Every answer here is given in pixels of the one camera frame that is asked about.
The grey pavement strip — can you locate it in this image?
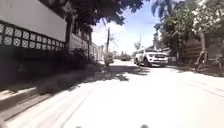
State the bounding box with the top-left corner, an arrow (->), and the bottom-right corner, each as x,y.
0,64 -> 104,116

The person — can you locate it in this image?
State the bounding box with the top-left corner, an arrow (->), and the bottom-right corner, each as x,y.
195,49 -> 208,72

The pole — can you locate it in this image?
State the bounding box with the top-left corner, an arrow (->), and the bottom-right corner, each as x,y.
105,26 -> 111,63

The brown fence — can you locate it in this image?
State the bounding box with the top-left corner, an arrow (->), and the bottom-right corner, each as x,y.
181,31 -> 224,66

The pale concrete road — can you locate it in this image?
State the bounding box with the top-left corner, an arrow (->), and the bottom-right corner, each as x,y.
0,61 -> 224,128

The white wall with lattice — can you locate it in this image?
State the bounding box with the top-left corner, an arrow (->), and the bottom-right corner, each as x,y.
0,0 -> 104,84

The white car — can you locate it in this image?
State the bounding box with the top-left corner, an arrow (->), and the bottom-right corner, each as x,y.
133,48 -> 170,68

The dark bush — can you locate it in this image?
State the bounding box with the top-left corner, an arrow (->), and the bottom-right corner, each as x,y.
64,48 -> 98,71

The large dark tree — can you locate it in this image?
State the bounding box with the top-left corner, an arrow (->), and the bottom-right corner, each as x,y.
38,0 -> 144,34

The row of trees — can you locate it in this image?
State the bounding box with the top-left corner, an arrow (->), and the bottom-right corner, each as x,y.
151,0 -> 224,64

